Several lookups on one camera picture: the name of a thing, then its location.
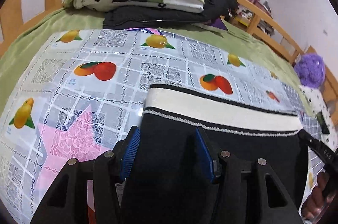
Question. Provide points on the black pants with white stripe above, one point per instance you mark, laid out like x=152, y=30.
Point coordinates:
x=259, y=162

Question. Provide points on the person's right hand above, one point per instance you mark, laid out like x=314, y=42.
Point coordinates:
x=314, y=203

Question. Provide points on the black jacket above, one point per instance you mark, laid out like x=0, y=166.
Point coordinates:
x=144, y=17

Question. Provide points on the white dotted pillow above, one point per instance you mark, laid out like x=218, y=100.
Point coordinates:
x=320, y=109

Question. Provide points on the purple plush toy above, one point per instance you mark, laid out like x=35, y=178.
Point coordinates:
x=311, y=70

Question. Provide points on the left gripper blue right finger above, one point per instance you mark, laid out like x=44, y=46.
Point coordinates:
x=207, y=156

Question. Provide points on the green bed sheet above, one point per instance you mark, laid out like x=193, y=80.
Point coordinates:
x=31, y=38

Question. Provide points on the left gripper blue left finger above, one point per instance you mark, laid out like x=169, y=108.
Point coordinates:
x=128, y=152

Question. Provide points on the wooden bed frame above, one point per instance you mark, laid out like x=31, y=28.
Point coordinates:
x=264, y=20

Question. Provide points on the fruit print table cloth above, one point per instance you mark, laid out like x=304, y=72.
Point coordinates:
x=83, y=90

